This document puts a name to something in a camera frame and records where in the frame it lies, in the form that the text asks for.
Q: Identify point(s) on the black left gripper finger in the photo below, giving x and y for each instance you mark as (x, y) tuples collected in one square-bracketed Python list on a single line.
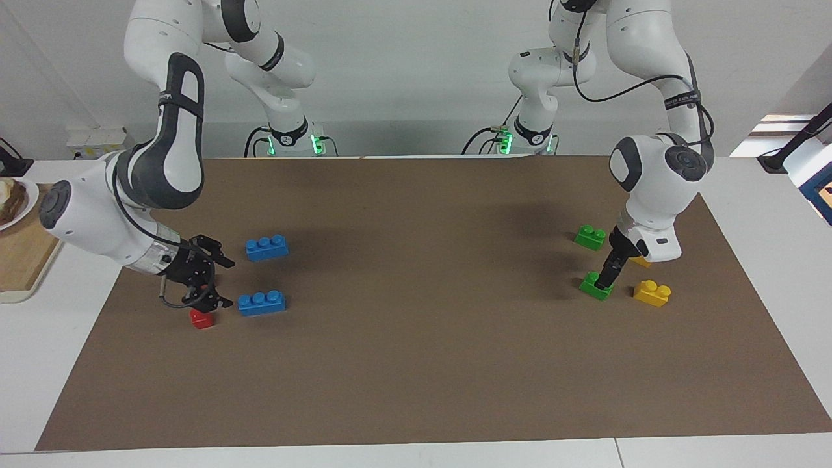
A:
[(624, 264), (609, 274)]

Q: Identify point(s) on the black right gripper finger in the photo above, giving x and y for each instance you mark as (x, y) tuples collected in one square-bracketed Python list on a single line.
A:
[(208, 300), (214, 250)]

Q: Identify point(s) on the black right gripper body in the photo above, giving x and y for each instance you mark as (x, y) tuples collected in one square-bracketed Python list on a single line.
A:
[(188, 266)]

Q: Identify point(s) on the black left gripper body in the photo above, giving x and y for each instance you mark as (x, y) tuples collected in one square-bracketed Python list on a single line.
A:
[(625, 247)]

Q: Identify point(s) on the green two-stud toy brick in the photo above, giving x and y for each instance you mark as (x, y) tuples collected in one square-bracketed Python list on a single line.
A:
[(590, 286), (590, 238)]

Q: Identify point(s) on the blue three-stud toy brick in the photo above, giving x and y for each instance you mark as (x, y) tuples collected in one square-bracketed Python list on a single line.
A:
[(261, 304), (266, 248)]

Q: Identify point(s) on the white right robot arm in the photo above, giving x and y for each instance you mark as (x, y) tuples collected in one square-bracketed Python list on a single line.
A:
[(84, 221)]

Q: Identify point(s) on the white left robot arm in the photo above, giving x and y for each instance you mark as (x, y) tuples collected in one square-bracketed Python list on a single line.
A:
[(656, 188)]

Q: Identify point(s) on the yellow two-stud toy brick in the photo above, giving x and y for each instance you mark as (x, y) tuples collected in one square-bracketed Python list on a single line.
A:
[(642, 262), (652, 294)]

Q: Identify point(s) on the small red toy brick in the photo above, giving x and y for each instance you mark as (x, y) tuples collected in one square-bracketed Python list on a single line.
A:
[(201, 320)]

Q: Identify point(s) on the white power strip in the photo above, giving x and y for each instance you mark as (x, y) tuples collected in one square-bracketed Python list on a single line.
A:
[(97, 140)]

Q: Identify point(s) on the wooden cutting board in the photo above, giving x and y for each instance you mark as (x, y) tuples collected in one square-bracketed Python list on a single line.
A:
[(23, 260)]

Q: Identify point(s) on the white plate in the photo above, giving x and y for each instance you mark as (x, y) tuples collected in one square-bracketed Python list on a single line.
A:
[(29, 201)]

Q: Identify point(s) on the brown bread slices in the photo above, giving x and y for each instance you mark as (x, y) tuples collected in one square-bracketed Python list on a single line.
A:
[(10, 201)]

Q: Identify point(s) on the brown table mat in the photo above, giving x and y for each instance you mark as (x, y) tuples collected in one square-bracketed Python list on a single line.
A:
[(422, 338)]

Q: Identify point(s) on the black clamp stand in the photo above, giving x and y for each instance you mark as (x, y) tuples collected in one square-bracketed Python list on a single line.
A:
[(796, 140)]

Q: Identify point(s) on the blue framed box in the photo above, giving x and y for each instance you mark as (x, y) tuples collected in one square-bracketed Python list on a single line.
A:
[(820, 192)]

